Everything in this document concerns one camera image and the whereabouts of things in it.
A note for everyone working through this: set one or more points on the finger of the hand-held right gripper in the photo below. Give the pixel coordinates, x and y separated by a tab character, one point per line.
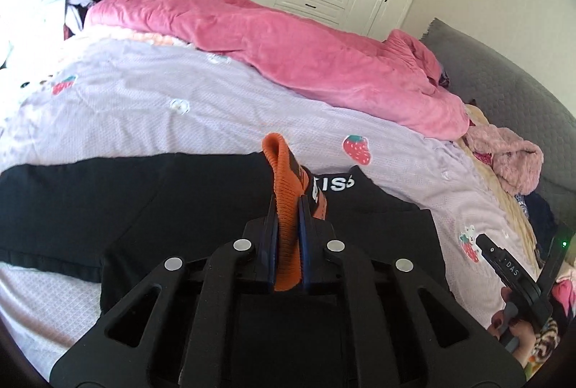
489	251

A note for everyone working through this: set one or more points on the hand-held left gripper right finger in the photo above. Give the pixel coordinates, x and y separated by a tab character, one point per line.
305	248

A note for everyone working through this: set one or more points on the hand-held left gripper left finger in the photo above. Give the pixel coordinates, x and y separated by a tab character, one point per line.
272	248

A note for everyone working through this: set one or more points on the black sweater with orange cuff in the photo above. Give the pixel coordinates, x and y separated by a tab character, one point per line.
135	199

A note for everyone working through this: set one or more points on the person's right hand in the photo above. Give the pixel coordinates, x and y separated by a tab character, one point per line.
522	338

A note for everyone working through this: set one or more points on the bright pink cloth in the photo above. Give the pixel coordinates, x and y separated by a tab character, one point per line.
566	293

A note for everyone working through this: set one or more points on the dark blue garment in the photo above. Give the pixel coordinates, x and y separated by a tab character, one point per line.
540	217

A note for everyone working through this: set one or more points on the pink fluffy garment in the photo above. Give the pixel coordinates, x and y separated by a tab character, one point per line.
513	154

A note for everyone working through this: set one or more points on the purple strawberry print blanket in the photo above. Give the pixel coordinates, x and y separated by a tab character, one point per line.
180	109

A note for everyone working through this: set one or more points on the grey quilted headboard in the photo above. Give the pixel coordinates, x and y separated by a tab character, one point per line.
508	77

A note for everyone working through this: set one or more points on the pink comforter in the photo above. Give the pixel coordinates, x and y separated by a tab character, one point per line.
292	50

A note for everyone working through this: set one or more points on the peach patterned bed sheet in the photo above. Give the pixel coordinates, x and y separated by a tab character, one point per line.
148	38

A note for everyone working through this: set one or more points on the white plush toy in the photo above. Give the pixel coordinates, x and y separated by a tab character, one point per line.
18	68

